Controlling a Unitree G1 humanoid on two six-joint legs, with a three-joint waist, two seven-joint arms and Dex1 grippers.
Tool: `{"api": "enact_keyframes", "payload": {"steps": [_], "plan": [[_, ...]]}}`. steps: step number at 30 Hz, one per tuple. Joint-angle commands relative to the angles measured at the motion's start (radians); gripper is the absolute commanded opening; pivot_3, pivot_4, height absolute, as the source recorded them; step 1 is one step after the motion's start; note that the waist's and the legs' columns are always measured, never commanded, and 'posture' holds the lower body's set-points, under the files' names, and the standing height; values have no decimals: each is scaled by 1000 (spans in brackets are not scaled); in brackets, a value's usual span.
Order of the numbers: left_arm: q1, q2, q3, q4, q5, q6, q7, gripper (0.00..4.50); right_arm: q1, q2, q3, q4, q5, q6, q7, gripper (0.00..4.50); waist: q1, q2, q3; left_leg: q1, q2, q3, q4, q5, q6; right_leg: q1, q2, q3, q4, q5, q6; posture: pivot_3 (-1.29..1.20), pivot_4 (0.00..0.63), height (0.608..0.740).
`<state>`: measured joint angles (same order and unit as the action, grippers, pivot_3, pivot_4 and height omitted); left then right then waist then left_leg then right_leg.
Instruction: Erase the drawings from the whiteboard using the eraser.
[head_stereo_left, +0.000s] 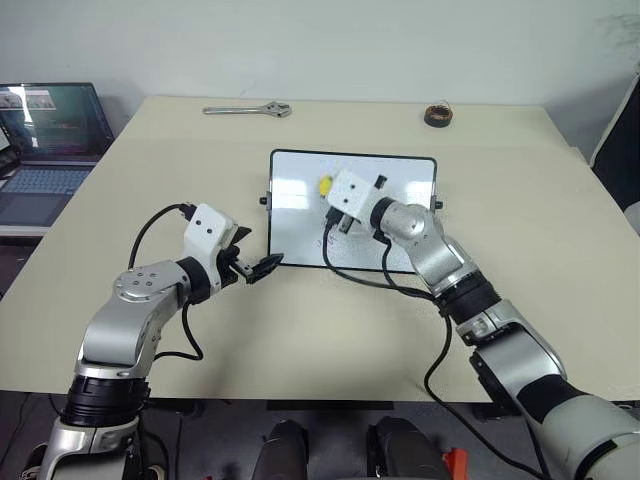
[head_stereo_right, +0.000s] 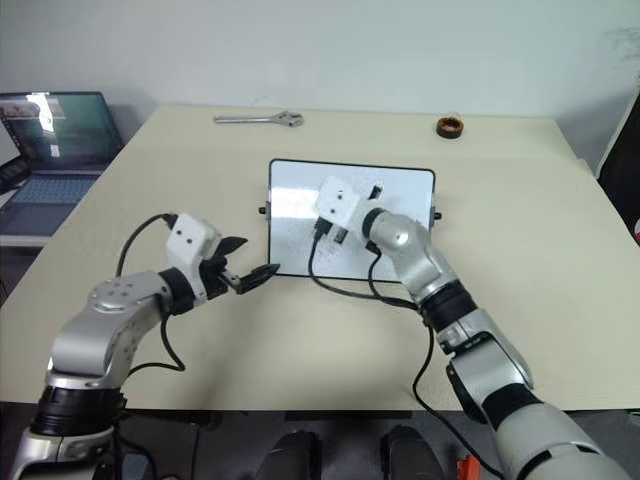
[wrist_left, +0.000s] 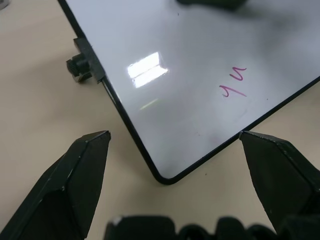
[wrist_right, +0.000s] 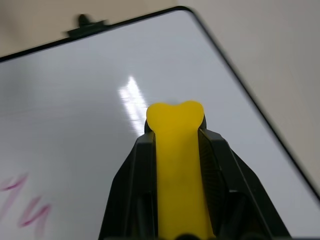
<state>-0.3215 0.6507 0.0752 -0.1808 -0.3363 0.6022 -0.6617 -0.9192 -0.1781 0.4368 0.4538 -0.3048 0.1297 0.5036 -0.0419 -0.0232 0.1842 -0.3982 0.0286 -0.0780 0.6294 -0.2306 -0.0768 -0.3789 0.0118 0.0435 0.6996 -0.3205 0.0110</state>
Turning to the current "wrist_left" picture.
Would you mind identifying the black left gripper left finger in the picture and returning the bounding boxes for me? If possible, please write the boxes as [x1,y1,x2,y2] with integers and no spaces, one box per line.
[0,130,112,240]

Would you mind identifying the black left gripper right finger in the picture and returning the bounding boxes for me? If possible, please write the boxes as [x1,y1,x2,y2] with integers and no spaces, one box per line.
[238,130,320,236]

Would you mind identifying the black whiteboard clamp with knob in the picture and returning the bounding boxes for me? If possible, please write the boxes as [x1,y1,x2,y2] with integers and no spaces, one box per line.
[66,37,106,85]

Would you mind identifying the black-framed whiteboard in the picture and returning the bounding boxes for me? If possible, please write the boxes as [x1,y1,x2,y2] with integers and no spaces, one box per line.
[57,0,320,186]

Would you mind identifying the black whiteboard eraser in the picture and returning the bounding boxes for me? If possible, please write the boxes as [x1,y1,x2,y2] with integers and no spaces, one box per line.
[175,0,248,11]

